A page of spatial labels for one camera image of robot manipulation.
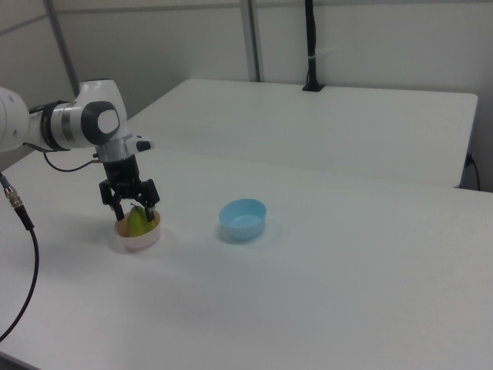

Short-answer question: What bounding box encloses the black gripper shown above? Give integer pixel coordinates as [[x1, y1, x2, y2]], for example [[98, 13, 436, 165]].
[[99, 155, 161, 225]]

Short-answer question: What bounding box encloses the green pear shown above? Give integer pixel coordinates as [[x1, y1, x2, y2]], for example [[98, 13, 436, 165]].
[[126, 203, 157, 237]]

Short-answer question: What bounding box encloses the pink plastic bowl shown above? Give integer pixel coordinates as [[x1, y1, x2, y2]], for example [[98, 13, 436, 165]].
[[113, 210, 163, 254]]

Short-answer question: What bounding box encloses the blue plastic bowl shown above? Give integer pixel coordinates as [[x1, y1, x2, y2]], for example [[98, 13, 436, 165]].
[[219, 197, 268, 242]]

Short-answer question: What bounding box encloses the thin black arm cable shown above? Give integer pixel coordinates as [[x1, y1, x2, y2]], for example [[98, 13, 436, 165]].
[[22, 141, 106, 173]]

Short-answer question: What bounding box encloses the black cable with metal connector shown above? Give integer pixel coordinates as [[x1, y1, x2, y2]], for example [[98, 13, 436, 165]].
[[0, 171, 40, 345]]

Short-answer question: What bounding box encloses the grey partition post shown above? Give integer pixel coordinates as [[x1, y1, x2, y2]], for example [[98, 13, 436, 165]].
[[42, 0, 81, 97], [239, 0, 263, 82]]

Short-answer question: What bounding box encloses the black camera stand pole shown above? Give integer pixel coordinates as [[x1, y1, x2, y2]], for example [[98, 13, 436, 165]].
[[301, 0, 327, 93]]

